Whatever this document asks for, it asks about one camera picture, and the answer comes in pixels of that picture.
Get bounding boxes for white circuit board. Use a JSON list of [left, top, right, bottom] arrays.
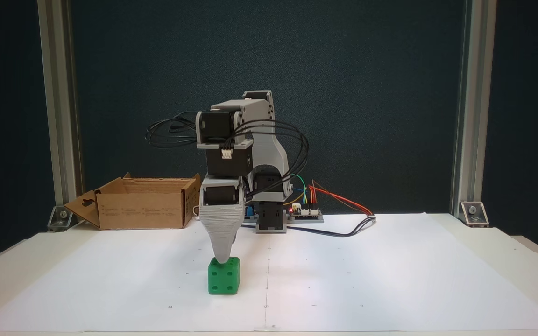
[[288, 203, 324, 223]]

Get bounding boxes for metal corner bracket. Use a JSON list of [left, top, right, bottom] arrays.
[[47, 205, 74, 232], [459, 201, 489, 228]]

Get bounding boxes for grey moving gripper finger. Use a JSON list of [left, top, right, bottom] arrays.
[[230, 216, 246, 245]]

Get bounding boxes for dark power cable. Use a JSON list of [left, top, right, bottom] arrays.
[[240, 215, 377, 238]]

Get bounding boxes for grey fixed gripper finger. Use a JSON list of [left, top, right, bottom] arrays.
[[198, 204, 246, 265]]

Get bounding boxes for red orange jumper wires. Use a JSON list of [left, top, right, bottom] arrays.
[[308, 180, 374, 217]]

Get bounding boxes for black motor cable loop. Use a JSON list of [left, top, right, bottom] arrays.
[[231, 119, 310, 202], [146, 111, 200, 149]]

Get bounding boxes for green jumper wire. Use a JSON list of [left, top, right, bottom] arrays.
[[290, 173, 308, 206]]

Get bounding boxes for aluminium frame post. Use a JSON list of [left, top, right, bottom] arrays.
[[450, 0, 497, 218], [37, 0, 84, 221]]

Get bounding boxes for green dice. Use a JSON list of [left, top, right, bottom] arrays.
[[208, 256, 241, 295]]

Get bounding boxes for open cardboard box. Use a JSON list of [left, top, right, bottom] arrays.
[[64, 173, 202, 230]]

